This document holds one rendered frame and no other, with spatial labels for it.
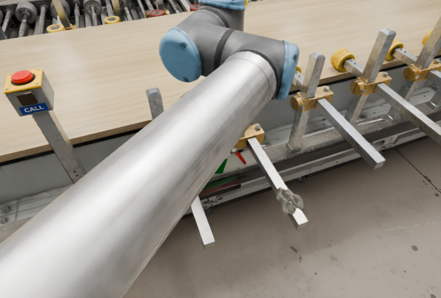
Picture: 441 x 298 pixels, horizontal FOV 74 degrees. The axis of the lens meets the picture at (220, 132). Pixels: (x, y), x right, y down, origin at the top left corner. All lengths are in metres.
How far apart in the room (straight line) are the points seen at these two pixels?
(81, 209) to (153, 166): 0.06
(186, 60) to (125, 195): 0.32
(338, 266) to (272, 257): 0.35
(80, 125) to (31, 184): 0.33
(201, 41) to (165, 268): 1.38
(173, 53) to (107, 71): 0.83
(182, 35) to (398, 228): 1.78
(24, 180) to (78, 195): 1.06
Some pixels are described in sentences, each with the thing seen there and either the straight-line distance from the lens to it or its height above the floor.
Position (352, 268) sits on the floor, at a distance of 1.81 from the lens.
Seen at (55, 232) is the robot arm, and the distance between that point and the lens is 0.21.
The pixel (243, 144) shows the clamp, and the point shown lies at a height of 0.84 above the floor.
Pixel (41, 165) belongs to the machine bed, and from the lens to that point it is 1.22.
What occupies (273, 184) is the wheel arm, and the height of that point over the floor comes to 0.86.
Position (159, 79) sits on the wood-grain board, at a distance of 1.21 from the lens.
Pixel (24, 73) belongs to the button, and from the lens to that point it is 0.75.
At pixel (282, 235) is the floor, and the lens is 1.78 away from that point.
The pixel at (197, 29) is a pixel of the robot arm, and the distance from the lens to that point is 0.51.
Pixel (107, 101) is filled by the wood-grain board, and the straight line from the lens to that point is 1.15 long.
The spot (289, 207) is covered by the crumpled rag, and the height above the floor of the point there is 0.87.
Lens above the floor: 1.58
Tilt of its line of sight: 45 degrees down
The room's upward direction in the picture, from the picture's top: straight up
